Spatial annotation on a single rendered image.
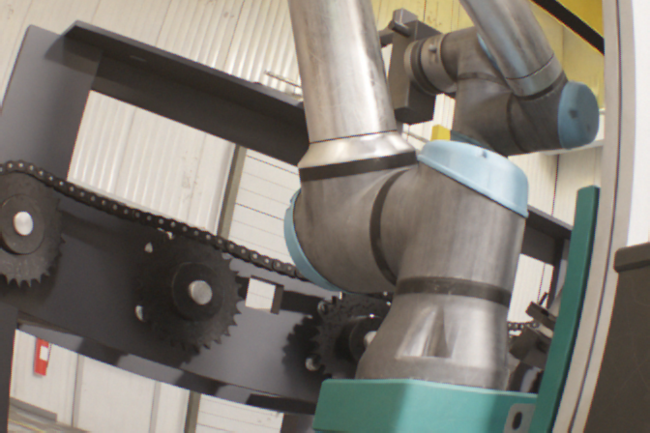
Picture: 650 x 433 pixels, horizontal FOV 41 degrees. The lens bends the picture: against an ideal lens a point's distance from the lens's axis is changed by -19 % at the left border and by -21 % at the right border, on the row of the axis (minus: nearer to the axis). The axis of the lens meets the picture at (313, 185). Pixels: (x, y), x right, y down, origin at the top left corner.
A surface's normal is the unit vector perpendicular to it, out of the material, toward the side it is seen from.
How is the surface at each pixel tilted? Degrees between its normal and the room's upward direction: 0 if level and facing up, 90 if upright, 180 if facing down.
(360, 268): 141
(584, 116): 90
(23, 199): 90
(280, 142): 90
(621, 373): 90
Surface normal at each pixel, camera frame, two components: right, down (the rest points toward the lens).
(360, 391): -0.87, -0.29
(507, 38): -0.24, 0.53
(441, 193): -0.59, -0.32
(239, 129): 0.56, -0.11
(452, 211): -0.39, -0.31
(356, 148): -0.15, -0.67
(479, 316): 0.39, -0.46
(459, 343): 0.12, -0.52
